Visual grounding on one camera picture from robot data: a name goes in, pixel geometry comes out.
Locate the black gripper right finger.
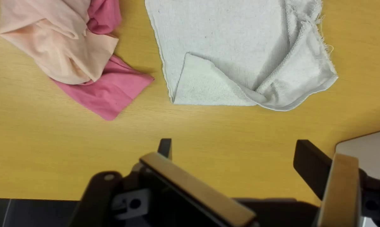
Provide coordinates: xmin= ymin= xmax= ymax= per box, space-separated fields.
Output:
xmin=293 ymin=138 xmax=380 ymax=227

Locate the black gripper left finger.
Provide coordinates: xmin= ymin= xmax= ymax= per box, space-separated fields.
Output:
xmin=68 ymin=137 xmax=258 ymax=227

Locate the magenta pink cloth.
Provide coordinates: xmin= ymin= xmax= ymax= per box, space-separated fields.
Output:
xmin=54 ymin=0 xmax=155 ymax=122

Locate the white terry towel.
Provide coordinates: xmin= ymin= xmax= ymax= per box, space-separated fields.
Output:
xmin=144 ymin=0 xmax=340 ymax=112

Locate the peach patterned cloth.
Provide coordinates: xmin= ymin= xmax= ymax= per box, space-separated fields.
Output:
xmin=0 ymin=0 xmax=120 ymax=85

